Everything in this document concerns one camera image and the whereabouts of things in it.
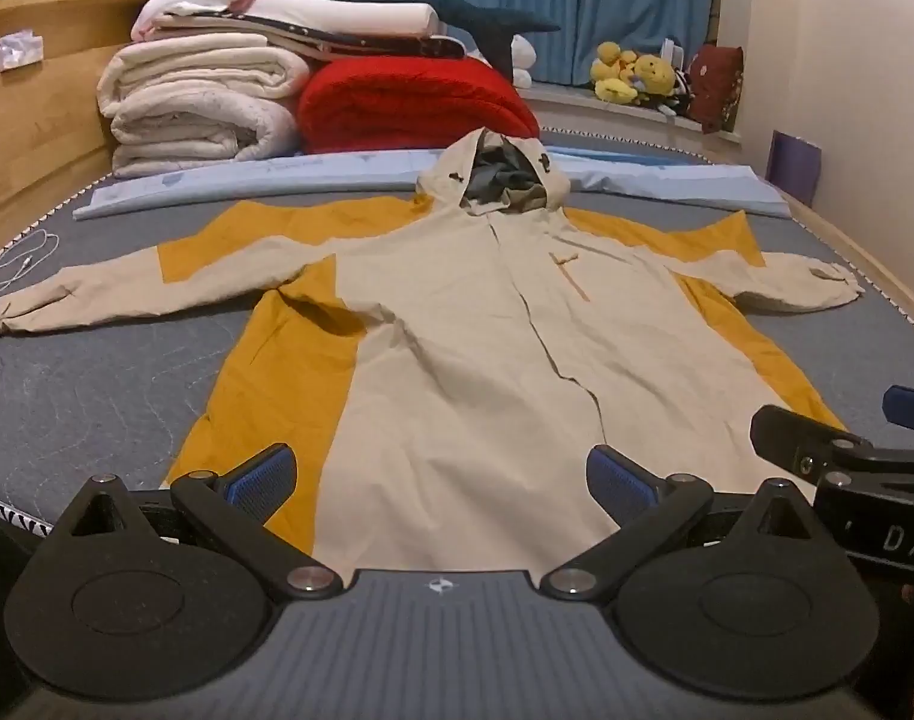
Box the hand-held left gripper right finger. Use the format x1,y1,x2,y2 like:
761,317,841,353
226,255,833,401
538,444,825,602

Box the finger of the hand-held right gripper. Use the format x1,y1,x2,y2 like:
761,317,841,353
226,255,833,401
749,405,878,482
882,385,914,430

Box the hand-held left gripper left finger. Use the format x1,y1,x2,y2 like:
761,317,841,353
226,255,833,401
67,442,345,602

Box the beige and yellow hooded jacket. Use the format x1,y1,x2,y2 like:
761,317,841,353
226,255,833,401
0,127,864,575

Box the purple box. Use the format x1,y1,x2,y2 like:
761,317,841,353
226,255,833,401
770,130,822,205

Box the light blue folded sheet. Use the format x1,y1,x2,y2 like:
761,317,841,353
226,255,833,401
73,146,792,222

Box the dark red bag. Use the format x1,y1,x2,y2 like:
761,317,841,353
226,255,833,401
688,45,744,134

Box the white window sill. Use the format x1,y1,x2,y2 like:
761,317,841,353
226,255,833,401
517,81,743,145

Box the yellow plush toy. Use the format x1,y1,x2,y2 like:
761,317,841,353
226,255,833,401
590,41,642,104
631,52,681,107

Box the cream folded quilt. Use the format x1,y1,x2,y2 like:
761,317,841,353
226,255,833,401
97,34,312,181

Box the red folded blanket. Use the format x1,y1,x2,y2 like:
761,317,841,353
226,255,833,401
296,56,540,156

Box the wooden headboard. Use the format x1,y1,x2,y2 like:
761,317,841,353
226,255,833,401
0,0,162,257

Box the white plush toy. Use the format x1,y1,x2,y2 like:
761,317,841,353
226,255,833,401
511,34,539,87

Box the white pink folded bedding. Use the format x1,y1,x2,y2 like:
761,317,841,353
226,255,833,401
153,11,469,61

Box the white folded pillow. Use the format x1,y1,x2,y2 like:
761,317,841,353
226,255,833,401
236,0,439,38

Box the white tissue pack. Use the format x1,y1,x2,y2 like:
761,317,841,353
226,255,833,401
0,30,47,76

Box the dark teal shark plush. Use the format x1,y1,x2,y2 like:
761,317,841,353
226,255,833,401
258,0,563,83

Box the wooden bed side rail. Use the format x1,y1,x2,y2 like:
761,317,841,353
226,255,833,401
764,180,914,350

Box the white charging cable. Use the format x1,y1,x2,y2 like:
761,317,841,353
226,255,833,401
0,231,61,301

